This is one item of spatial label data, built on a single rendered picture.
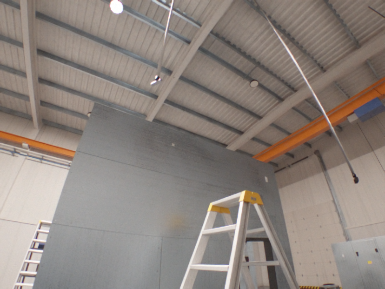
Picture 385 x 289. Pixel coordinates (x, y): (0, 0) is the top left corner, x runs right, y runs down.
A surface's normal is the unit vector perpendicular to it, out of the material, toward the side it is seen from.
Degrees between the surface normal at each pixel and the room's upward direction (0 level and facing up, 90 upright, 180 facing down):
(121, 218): 90
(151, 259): 90
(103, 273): 90
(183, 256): 90
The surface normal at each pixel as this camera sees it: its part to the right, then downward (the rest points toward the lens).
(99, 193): 0.52, -0.47
